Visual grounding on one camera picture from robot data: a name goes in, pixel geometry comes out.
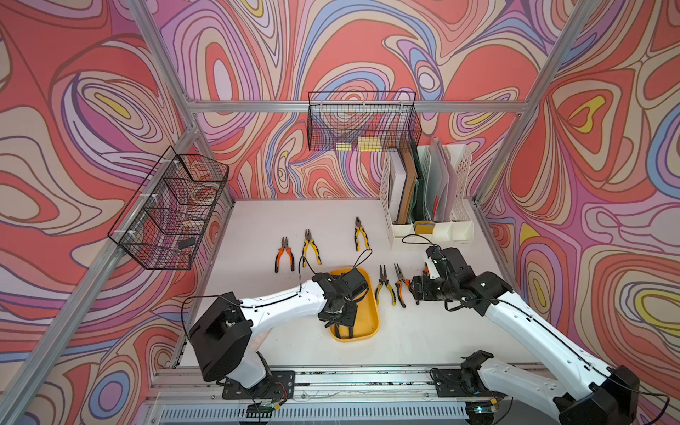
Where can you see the yellow needle nose pliers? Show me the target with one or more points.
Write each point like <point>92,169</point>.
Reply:
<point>383,282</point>

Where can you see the orange black pliers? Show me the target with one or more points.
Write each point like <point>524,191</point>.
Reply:
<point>343,329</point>

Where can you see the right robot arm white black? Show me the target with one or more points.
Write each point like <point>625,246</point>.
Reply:
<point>583,388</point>

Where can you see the yellow plastic storage box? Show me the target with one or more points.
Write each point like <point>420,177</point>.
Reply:
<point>367,320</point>

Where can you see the white file organizer rack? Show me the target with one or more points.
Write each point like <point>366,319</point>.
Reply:
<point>426,183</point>

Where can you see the orange long nose pliers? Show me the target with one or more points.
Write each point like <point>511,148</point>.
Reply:
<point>401,284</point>

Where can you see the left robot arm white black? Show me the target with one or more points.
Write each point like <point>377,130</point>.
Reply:
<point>221,336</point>

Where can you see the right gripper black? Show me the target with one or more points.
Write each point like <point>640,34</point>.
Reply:
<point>421,291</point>

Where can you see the black wire basket wall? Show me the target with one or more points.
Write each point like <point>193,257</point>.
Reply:
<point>163,226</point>
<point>337,118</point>

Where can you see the yellow black combination pliers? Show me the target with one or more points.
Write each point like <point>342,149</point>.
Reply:
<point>360,234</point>

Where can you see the yellow sticky notes block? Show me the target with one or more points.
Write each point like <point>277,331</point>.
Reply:
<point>369,144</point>

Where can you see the black wire basket back wall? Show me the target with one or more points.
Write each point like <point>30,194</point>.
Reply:
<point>337,118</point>

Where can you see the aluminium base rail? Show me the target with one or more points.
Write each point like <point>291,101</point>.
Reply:
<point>360,395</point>

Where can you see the black wire basket left wall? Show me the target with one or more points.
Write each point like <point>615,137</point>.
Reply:
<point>163,226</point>

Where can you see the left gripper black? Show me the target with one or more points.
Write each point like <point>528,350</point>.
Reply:
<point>350,319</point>

